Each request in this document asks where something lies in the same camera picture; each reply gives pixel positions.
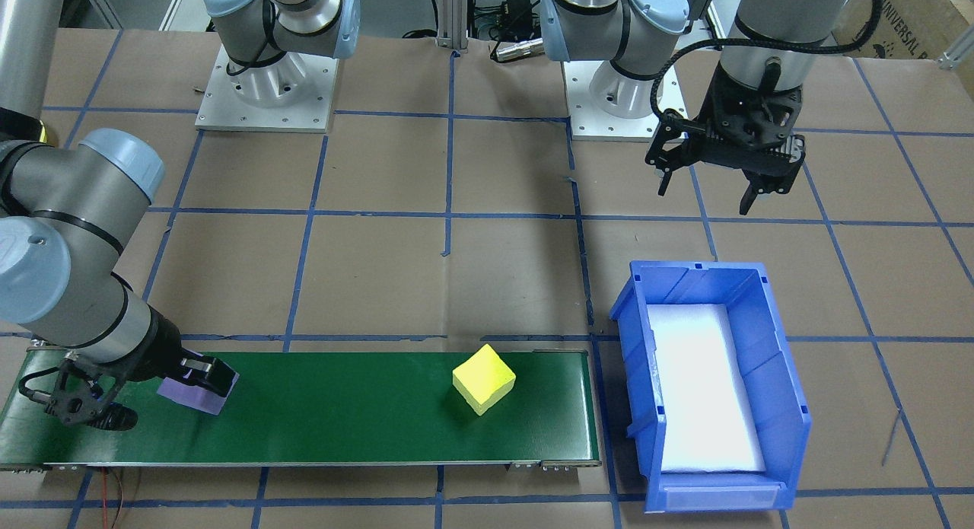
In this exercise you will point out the purple foam cube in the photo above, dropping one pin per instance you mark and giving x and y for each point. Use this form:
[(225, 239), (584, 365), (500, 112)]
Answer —
[(190, 399)]

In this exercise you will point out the yellow foam cube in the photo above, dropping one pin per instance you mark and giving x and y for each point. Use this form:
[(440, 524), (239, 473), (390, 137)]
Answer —
[(483, 380)]

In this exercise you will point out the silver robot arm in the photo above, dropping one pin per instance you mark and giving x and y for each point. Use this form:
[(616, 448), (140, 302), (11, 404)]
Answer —
[(601, 19), (84, 209)]

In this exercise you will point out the green conveyor belt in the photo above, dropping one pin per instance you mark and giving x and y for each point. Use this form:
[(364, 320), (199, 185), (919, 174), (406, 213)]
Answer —
[(342, 415)]

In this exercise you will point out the silver metal cylinder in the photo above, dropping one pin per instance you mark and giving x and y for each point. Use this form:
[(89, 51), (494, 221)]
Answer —
[(517, 49)]

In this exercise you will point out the blue plastic storage bin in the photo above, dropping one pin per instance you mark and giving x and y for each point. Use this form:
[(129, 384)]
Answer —
[(776, 377)]

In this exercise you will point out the brown cardboard box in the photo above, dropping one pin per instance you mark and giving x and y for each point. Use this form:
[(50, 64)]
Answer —
[(913, 11)]

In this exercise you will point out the black power box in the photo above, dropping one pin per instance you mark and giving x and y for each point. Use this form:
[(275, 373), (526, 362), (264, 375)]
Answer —
[(517, 7)]

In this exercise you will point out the white foam pad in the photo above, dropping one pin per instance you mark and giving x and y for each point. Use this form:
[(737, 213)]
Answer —
[(704, 392)]

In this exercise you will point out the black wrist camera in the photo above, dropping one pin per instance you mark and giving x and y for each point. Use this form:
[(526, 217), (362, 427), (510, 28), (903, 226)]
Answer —
[(114, 419), (749, 150)]

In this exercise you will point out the white square base plate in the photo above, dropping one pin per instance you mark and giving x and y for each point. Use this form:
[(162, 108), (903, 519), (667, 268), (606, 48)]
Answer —
[(304, 110), (586, 125)]

